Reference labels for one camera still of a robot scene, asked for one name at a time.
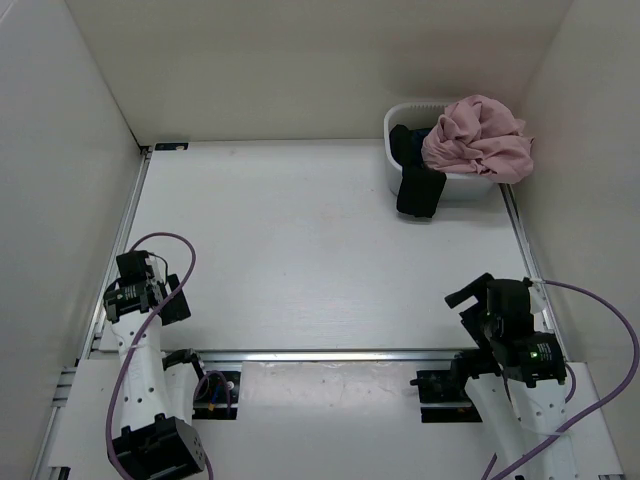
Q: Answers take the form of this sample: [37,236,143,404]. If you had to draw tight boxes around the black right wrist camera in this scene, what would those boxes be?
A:
[487,278,546,315]

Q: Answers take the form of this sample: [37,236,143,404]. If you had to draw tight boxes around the aluminium front rail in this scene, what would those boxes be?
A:
[200,349,463,363]

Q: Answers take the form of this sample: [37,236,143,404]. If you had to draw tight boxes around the aluminium right rail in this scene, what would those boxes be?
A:
[500,184,556,333]

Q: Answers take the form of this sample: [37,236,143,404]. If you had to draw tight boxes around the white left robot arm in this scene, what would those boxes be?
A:
[103,273,210,479]

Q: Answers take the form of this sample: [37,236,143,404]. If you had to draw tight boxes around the pink trousers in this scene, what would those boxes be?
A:
[424,95,534,184]

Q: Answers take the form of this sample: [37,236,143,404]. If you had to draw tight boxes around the aluminium rail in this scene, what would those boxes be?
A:
[200,349,463,363]
[75,146,153,365]
[500,184,556,333]

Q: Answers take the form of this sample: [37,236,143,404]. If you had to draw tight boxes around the white plastic basket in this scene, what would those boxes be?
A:
[383,102,496,202]

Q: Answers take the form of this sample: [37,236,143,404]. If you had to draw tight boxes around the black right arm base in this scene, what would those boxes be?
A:
[409,359,482,424]

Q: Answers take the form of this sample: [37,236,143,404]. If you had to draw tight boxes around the aluminium left rail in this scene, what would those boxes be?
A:
[75,146,153,365]

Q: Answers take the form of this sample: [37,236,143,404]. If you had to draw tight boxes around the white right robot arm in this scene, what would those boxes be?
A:
[445,273,579,479]

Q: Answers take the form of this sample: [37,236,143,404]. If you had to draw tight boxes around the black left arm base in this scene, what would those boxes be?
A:
[193,359,242,421]

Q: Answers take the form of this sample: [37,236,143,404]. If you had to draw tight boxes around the dark blue trousers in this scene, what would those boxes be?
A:
[409,128,431,168]

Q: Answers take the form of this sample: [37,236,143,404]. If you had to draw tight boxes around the black trousers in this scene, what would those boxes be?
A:
[389,125,447,219]

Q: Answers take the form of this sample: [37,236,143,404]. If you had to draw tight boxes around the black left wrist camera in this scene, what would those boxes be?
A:
[116,250,164,287]

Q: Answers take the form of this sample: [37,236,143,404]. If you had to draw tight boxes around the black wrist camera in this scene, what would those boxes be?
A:
[487,278,546,315]
[116,250,164,287]

